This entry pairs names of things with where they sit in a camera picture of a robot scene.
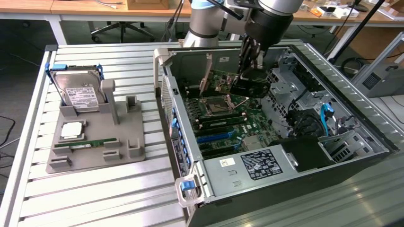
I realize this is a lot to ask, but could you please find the grey plastic parts rack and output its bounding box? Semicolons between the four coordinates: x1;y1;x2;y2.
46;79;147;175

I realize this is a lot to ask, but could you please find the silver CPU chip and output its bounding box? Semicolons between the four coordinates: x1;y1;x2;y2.
60;122;86;140

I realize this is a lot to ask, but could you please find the silver metal disk bay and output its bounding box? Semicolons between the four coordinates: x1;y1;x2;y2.
264;67;320;112

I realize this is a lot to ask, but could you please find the perforated metal disk bay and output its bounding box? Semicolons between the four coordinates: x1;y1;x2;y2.
318;130;376;164

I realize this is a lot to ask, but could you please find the brown cardboard box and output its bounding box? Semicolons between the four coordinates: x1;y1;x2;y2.
127;0;183;10

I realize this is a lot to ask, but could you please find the blue flat wire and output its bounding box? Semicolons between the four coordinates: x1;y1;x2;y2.
320;103;335;138

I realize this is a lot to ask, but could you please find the black office chair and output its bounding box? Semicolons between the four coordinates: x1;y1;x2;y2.
91;20;155;44

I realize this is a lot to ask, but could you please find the metal socket cover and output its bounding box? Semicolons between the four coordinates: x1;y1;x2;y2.
223;92;250;109

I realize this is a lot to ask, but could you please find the blue expansion slot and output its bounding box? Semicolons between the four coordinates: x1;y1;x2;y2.
196;132;234;144

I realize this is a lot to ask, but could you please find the small white box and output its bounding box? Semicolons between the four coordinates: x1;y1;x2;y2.
335;9;360;19

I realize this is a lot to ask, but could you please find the grey computer tower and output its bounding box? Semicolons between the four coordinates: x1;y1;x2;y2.
352;32;404;99

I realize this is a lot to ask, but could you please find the graphics card with metal bracket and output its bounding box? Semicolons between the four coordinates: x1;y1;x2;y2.
198;53;272;99

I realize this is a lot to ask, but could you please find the black wire bundle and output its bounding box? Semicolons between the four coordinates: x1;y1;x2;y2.
284;89;320;139

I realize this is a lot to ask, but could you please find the open black PC case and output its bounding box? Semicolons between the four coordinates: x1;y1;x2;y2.
152;44;399;227

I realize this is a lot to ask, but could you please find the wooden desk with white frame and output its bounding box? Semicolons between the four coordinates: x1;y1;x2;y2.
292;0;404;60
0;0;194;45

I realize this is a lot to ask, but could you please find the hard disk in blue caddy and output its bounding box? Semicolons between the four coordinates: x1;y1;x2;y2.
46;63;107;114

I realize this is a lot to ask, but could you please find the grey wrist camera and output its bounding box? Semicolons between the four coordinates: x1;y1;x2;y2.
224;0;255;22

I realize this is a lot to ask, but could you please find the white cable on desk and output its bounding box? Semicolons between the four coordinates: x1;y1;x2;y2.
95;0;123;9

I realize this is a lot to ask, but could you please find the black installed RAM stick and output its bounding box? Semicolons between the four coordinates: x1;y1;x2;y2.
199;114;246;130

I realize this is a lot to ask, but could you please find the green RAM stick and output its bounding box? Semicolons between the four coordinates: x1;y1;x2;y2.
56;139;118;149

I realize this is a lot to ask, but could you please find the black round stand base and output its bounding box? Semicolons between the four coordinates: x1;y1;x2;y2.
346;0;370;13

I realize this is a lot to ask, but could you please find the green motherboard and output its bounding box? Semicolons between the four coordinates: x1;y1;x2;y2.
182;84;286;160

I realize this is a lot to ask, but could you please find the black tripod pole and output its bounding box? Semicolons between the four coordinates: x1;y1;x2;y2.
328;0;388;64

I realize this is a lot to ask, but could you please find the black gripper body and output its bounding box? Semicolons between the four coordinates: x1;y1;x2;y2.
244;9;295;52

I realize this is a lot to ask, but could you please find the CPU socket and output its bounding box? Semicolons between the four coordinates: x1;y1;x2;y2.
202;96;236;116

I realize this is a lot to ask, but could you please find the silver chipset heatsink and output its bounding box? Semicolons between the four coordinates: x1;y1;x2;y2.
243;136;263;151

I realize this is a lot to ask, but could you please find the grey power supply unit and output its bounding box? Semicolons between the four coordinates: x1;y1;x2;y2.
202;144;299;198

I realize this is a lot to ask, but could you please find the black and white desk device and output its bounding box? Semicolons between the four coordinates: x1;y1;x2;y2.
316;6;338;17

